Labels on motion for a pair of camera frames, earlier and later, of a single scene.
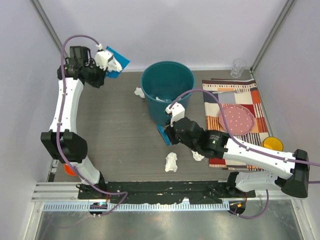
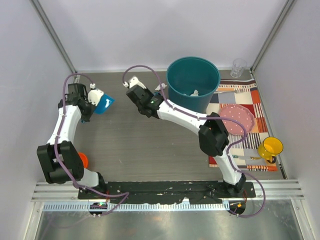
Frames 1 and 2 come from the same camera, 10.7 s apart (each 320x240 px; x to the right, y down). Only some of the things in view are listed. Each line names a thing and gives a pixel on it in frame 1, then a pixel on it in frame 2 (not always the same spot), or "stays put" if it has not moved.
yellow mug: x=273 y=143 stays put
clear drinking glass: x=239 y=65 stays put
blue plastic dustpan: x=123 y=61 to x=104 y=105
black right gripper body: x=175 y=139 to x=147 y=91
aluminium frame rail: x=68 y=191 stays put
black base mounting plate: x=139 y=192 stays put
